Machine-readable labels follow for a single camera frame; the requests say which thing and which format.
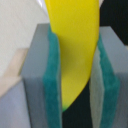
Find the gripper green padded right finger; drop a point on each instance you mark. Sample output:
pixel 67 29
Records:
pixel 109 82

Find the yellow toy banana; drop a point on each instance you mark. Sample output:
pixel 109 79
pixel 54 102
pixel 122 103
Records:
pixel 76 23

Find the gripper green padded left finger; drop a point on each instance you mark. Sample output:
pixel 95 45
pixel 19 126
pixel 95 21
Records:
pixel 30 90

